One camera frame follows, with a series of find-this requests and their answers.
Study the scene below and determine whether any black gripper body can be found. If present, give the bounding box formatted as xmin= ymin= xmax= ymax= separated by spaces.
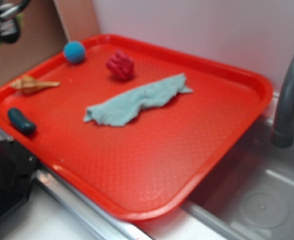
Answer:
xmin=0 ymin=0 xmax=30 ymax=45

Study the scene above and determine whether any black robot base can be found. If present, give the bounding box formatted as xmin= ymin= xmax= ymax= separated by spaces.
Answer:
xmin=0 ymin=140 xmax=38 ymax=221

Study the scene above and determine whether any brown cardboard panel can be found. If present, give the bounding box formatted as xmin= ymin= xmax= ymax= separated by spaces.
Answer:
xmin=0 ymin=0 xmax=100 ymax=86

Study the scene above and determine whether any brown striped seashell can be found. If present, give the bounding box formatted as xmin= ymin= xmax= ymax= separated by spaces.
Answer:
xmin=9 ymin=75 xmax=61 ymax=94

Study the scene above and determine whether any blue crocheted ball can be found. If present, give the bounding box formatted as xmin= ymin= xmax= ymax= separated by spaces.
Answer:
xmin=63 ymin=41 xmax=86 ymax=64

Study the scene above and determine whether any dark teal bean toy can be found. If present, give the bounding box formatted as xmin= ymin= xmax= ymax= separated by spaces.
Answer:
xmin=7 ymin=107 xmax=36 ymax=135

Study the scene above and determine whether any crumpled red fabric piece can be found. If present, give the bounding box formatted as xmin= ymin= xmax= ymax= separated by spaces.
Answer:
xmin=105 ymin=50 xmax=135 ymax=80

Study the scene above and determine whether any light blue cloth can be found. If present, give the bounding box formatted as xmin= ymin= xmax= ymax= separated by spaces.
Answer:
xmin=83 ymin=73 xmax=193 ymax=127

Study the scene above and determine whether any red plastic tray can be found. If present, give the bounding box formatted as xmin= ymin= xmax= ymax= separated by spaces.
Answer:
xmin=0 ymin=35 xmax=273 ymax=222

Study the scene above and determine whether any grey faucet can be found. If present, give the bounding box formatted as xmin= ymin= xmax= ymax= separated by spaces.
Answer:
xmin=271 ymin=57 xmax=294 ymax=148

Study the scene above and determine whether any grey sink basin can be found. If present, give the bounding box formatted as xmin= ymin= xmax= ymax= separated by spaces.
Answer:
xmin=182 ymin=119 xmax=294 ymax=240

